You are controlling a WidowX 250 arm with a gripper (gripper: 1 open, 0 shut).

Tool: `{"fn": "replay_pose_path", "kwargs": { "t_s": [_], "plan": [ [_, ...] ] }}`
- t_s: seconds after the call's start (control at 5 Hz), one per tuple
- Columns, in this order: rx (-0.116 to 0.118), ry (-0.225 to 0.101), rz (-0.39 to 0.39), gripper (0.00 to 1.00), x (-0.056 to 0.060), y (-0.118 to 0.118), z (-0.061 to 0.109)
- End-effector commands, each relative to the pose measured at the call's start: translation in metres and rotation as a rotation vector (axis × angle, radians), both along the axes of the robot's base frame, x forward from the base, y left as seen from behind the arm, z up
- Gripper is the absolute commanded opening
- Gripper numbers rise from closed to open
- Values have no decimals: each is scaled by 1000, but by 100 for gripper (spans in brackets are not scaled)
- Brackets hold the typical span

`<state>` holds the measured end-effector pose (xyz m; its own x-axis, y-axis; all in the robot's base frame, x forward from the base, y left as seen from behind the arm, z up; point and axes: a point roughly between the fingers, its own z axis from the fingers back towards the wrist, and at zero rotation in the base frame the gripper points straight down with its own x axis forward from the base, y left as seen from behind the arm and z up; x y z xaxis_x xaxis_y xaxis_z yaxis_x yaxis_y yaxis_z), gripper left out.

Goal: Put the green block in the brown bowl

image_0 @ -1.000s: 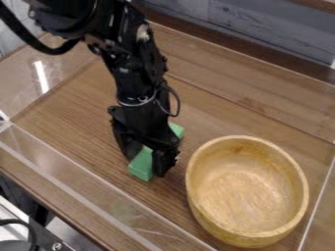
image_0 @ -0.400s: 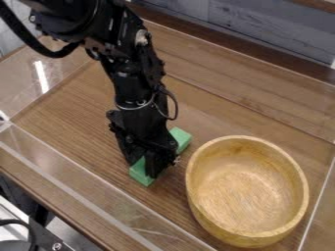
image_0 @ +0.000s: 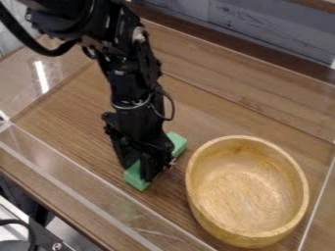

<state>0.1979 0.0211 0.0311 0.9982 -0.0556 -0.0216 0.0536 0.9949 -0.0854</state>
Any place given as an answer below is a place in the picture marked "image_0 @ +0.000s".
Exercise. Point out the clear acrylic tray wall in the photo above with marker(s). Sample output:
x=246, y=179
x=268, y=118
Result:
x=231, y=88

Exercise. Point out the light wooden bowl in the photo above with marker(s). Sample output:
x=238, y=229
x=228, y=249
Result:
x=247, y=190

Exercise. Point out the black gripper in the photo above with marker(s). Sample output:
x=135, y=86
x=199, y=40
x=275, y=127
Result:
x=137, y=138

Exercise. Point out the green rectangular block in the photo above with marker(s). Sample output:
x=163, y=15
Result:
x=132, y=176

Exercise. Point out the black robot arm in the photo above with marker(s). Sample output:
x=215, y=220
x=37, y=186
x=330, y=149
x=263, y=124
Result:
x=108, y=29

